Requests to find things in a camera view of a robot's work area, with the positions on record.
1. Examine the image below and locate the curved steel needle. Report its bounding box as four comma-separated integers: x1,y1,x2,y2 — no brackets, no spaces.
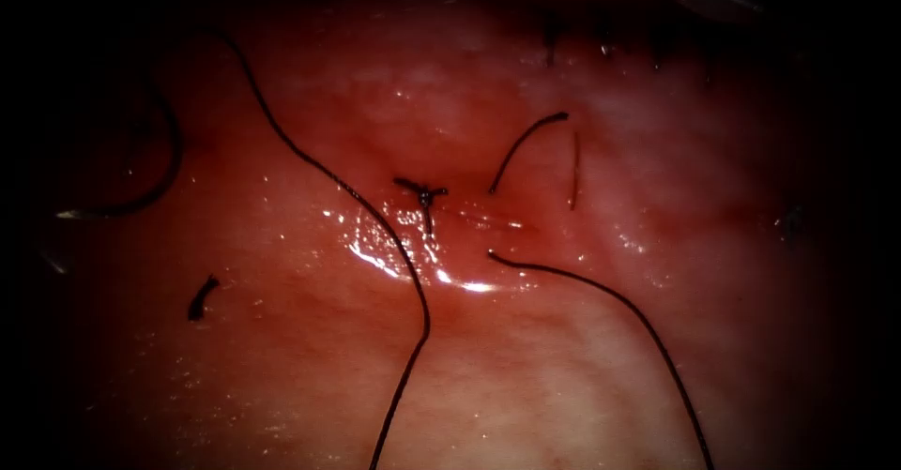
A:
54,79,184,220

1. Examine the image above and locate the black stitching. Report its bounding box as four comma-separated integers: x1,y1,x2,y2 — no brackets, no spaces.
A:
392,176,450,237

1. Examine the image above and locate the curved cut black thread piece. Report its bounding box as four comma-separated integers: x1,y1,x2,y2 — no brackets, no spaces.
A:
489,111,570,195

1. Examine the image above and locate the tissue pad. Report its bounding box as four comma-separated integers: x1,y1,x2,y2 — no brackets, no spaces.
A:
41,0,867,470

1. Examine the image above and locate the short cut black thread piece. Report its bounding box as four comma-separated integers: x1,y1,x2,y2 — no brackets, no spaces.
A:
187,274,221,322

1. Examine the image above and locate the grey oval metal piece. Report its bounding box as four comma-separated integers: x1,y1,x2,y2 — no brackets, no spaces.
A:
672,0,766,25

